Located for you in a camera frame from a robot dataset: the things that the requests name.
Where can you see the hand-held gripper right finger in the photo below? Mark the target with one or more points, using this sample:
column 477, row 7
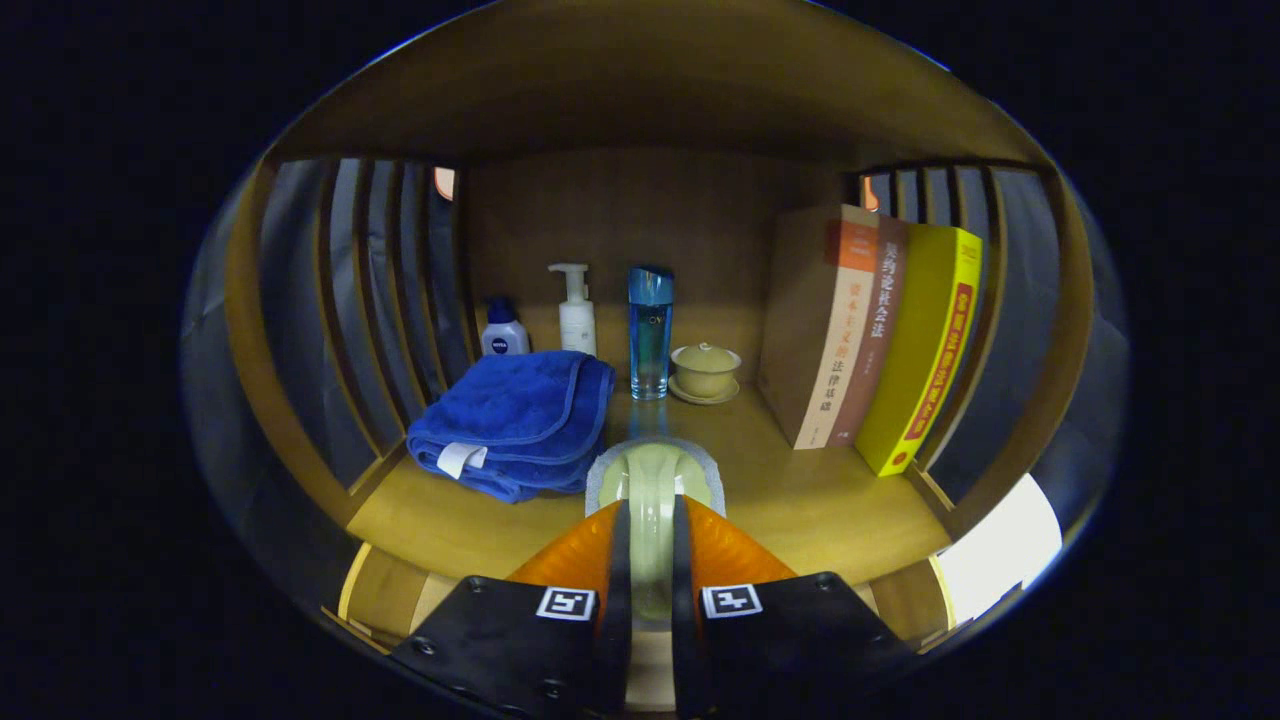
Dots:
column 685, row 640

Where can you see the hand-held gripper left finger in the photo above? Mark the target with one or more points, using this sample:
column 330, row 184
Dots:
column 618, row 620

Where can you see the green scrub brush white pad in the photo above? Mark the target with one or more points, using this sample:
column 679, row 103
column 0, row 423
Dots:
column 652, row 480

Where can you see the wooden countertop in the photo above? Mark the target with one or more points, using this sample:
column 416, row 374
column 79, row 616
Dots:
column 800, row 500

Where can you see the wooden cabinet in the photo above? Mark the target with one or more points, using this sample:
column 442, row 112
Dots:
column 620, row 90

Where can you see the blue folded towel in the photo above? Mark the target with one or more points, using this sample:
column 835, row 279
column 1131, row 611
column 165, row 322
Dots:
column 510, row 410

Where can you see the yellow-green lidded teacup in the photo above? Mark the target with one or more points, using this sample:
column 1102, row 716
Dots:
column 705, row 372

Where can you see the tall blue glass bottle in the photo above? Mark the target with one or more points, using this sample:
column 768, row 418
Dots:
column 650, row 340

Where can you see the white pump bottle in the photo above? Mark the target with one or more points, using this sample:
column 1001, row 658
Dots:
column 577, row 325

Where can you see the small white blue-capped bottle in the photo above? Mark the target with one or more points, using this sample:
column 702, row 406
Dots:
column 505, row 338

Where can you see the beige orange book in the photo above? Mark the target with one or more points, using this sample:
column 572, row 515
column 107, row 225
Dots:
column 810, row 330

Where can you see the yellow book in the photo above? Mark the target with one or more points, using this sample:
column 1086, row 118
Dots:
column 920, row 370

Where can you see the brown book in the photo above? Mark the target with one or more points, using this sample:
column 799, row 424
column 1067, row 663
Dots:
column 880, row 330

